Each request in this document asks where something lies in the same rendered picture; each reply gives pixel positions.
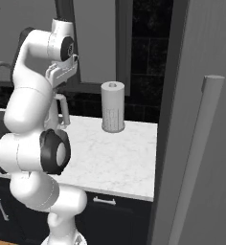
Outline grey blender jug with handle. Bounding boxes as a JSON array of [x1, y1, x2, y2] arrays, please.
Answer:
[[43, 92, 72, 130]]

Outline silver drawer handle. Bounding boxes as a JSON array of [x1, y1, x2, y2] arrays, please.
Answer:
[[92, 195, 117, 207]]

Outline silver cupboard handle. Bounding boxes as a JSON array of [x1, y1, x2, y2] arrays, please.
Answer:
[[0, 197, 11, 222]]

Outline dark cupboard door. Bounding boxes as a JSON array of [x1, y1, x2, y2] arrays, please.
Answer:
[[0, 175, 30, 243]]

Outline grey fridge handle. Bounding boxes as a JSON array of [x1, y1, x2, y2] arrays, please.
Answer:
[[167, 75, 226, 245]]

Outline white paper towel roll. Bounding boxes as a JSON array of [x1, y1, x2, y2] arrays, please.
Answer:
[[101, 80, 126, 134]]

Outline dark framed window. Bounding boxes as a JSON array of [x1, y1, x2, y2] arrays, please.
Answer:
[[0, 0, 134, 97]]

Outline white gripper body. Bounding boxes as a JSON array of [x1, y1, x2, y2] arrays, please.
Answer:
[[44, 59, 79, 88]]

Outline grey fridge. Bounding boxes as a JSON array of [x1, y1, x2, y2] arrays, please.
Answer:
[[147, 0, 226, 245]]

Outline dark drawer front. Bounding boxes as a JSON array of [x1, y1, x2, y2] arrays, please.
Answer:
[[85, 190, 153, 221]]

